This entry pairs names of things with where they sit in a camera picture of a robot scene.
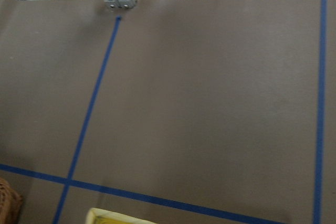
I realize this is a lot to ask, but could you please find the yellow plastic basket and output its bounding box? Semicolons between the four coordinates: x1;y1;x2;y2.
85;208;151;224

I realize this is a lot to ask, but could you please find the brown wicker basket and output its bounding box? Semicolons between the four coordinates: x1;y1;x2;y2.
1;178;23;224

